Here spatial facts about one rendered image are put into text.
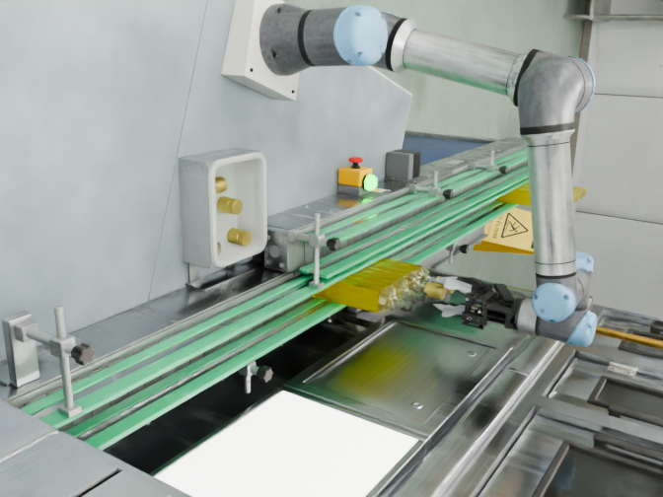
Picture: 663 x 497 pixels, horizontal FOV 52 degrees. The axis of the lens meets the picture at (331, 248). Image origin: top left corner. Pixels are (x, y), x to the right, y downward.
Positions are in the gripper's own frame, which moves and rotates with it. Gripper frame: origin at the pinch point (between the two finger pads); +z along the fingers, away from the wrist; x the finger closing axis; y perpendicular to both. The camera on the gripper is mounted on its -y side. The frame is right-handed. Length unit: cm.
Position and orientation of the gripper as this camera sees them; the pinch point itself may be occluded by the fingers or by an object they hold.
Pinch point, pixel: (440, 292)
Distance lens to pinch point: 163.0
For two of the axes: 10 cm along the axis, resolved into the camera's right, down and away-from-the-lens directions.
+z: -8.4, -1.8, 5.2
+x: -0.2, 9.5, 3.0
